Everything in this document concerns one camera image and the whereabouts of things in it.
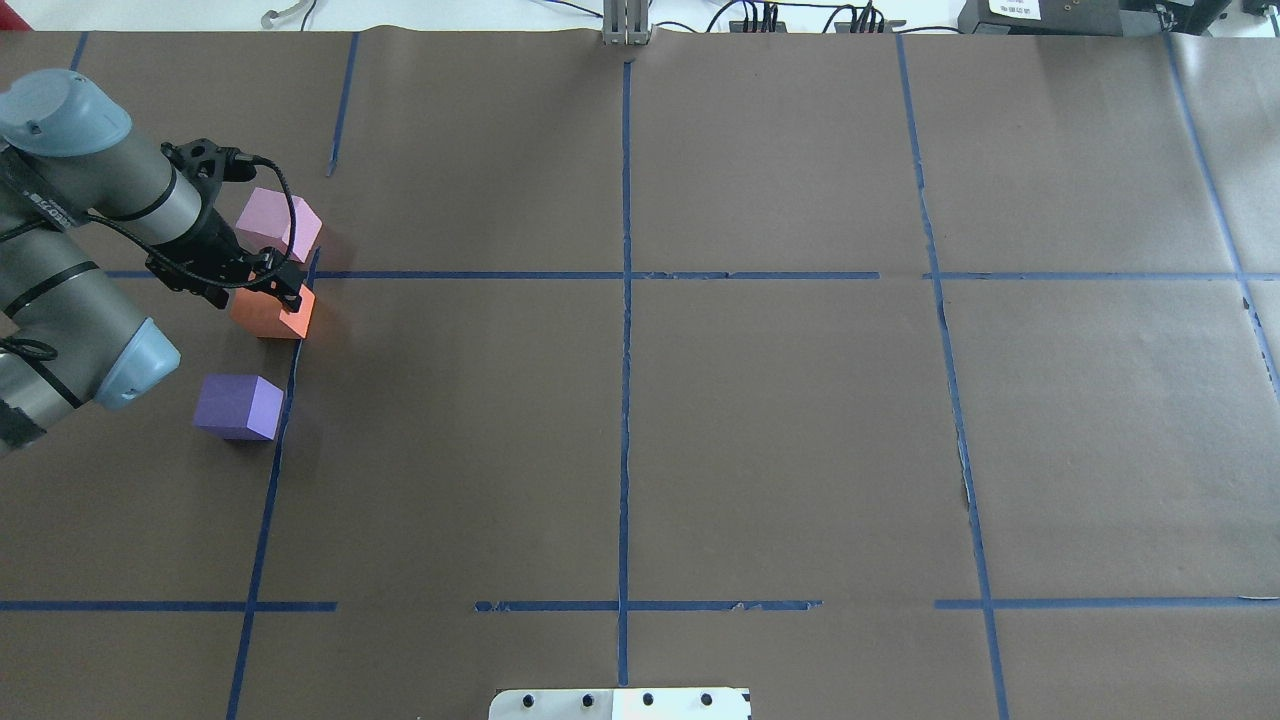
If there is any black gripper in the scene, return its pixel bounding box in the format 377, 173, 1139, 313
147, 138, 303, 313

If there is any orange foam block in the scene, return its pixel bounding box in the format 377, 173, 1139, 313
229, 287, 315, 340

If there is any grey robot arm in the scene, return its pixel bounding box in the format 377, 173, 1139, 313
1, 68, 305, 454

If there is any pink foam block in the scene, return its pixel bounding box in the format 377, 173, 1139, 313
234, 187, 323, 263

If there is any purple foam block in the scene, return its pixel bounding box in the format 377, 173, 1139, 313
192, 374, 285, 442

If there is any blue tape left vertical strip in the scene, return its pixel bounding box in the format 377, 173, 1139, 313
227, 249, 323, 720

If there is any blue tape vertical strip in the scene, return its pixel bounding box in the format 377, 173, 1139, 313
227, 249, 323, 720
616, 60, 634, 688
893, 35, 1011, 719

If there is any blue tape centre vertical strip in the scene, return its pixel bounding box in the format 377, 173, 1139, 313
616, 60, 634, 688

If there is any blue tape long horizontal strip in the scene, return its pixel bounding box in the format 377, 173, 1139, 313
317, 270, 1279, 283

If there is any black power strip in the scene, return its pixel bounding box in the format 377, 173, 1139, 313
728, 15, 788, 35

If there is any white metal mounting plate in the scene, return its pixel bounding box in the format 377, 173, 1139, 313
488, 687, 753, 719

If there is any brown paper table cover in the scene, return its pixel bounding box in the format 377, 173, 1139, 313
3, 28, 1277, 719

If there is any blue tape right vertical strip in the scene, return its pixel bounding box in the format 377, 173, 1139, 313
893, 35, 1011, 719

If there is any black electronics box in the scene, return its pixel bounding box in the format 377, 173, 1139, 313
956, 1, 1123, 37

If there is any blue tape lower horizontal strip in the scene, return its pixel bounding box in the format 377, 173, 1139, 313
1, 596, 1277, 614

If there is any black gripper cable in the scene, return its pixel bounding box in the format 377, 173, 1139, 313
236, 154, 301, 263

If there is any grey metal bracket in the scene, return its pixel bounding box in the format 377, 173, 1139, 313
602, 0, 653, 47

